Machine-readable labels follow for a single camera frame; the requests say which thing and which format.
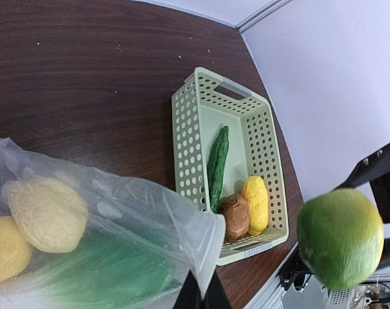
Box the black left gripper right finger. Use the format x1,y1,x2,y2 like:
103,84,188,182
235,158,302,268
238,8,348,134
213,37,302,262
202,271,232,309

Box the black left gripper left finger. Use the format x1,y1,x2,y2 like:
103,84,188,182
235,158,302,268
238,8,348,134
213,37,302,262
173,271,202,309

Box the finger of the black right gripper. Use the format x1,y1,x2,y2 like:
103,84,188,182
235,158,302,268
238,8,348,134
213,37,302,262
338,143,390,223

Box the yellow green lemon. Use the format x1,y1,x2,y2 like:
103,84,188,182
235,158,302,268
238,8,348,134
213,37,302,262
297,189,384,290

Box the green white bok choy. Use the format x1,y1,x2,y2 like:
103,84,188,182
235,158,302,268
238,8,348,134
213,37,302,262
31,237,175,306

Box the clear polka dot zip bag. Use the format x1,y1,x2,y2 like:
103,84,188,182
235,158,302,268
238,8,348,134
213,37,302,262
0,138,225,308

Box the green perforated plastic basket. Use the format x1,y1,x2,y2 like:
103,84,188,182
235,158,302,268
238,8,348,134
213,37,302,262
171,67,289,266

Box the brown potato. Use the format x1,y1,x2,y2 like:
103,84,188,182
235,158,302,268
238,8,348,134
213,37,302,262
218,194,250,243

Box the orange yellow corn bread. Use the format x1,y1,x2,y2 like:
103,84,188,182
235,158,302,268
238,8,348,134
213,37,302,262
241,176,269,236

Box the dark green cucumber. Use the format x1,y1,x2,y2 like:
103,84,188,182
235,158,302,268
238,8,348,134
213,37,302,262
207,126,229,213

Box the front aluminium rail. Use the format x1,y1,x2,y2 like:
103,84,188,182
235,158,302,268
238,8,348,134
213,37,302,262
243,270,390,309

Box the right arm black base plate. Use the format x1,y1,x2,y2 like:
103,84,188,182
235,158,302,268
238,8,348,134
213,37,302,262
278,248,313,292

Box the right aluminium frame post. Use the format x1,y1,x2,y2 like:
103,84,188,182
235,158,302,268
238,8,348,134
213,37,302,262
236,0,293,33

